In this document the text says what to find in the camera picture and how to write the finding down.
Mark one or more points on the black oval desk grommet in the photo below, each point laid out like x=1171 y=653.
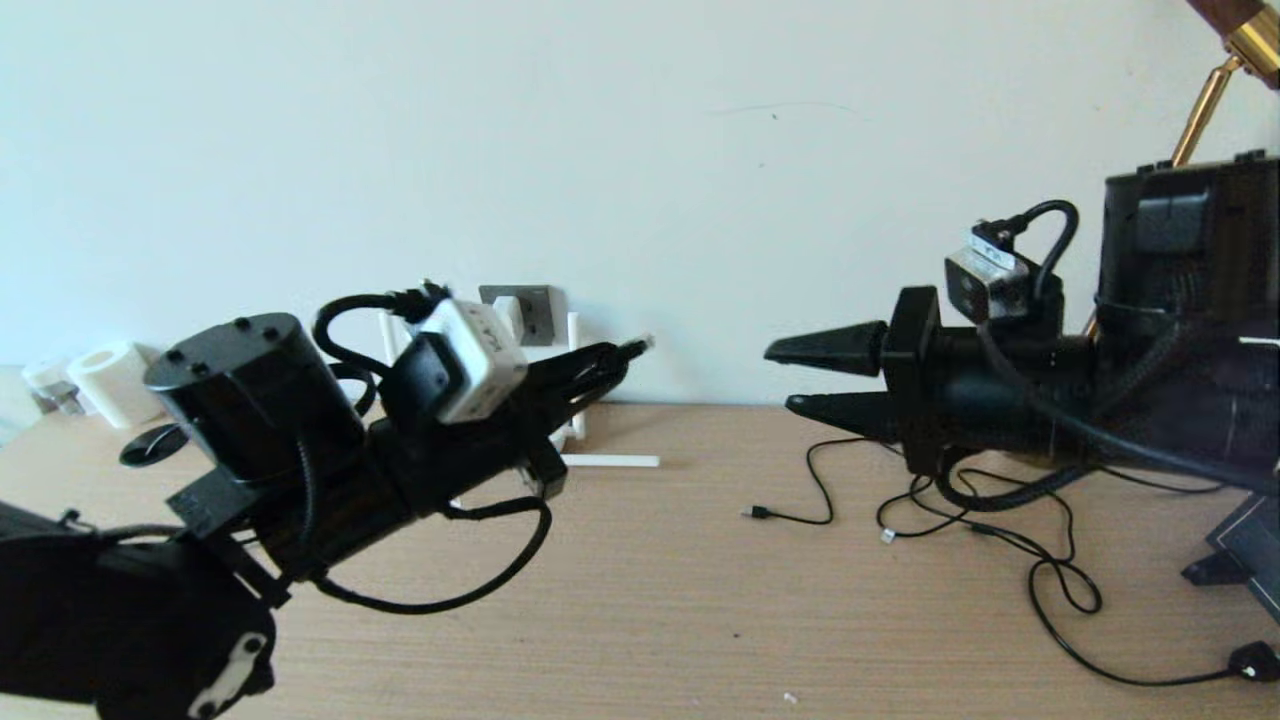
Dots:
x=150 y=447

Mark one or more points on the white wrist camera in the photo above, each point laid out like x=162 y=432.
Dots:
x=985 y=280
x=485 y=360

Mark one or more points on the white power adapter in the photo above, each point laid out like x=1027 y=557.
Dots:
x=508 y=312

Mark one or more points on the white paper roll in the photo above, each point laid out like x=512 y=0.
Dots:
x=105 y=385

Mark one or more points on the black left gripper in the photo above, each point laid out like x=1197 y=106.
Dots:
x=420 y=470

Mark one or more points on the small clear jar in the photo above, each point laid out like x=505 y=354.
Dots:
x=50 y=385

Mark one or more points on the translucent plastic object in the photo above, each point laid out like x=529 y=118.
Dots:
x=12 y=400

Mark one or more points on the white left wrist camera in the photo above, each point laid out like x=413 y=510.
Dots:
x=485 y=360

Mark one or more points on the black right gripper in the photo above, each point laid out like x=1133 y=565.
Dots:
x=1000 y=400

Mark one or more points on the white wifi router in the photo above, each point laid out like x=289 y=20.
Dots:
x=610 y=461

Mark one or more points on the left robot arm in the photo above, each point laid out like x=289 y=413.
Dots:
x=240 y=390

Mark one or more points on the brass desk lamp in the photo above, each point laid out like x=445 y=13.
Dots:
x=1255 y=45

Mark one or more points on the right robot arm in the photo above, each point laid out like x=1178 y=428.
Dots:
x=1200 y=300

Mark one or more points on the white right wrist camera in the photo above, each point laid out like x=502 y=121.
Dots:
x=985 y=280

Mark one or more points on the grey wall socket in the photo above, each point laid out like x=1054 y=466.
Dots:
x=540 y=315

